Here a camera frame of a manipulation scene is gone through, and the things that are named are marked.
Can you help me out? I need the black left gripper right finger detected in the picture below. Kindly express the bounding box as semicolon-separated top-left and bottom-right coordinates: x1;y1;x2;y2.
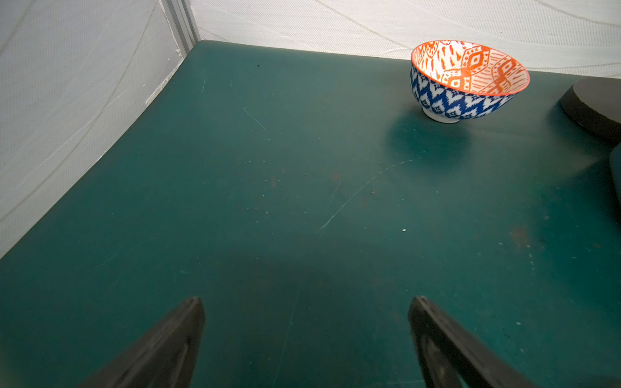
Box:
409;297;536;387

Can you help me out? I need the teal plastic storage box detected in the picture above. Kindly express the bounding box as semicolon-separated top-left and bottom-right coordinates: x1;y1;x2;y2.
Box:
609;144;621;204

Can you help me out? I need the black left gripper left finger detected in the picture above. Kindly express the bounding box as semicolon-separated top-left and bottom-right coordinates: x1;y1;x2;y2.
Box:
80;297;205;388

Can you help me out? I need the orange and blue patterned bowl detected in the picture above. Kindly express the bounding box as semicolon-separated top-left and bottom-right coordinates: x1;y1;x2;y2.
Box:
410;40;530;124

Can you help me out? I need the copper mug tree stand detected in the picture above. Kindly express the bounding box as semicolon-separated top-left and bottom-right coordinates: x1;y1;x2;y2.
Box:
560;78;620;145

